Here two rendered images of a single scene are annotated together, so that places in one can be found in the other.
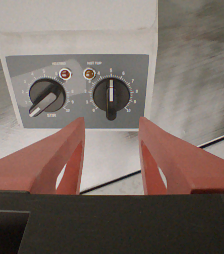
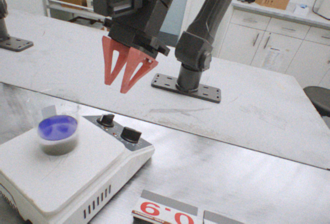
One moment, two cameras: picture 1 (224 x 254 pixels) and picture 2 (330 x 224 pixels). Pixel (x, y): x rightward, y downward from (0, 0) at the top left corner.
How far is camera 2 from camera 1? 0.31 m
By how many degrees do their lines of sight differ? 51
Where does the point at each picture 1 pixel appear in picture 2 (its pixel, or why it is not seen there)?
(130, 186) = (130, 113)
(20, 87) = (137, 146)
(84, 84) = (111, 129)
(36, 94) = (133, 139)
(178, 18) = not seen: hidden behind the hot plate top
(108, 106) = (110, 115)
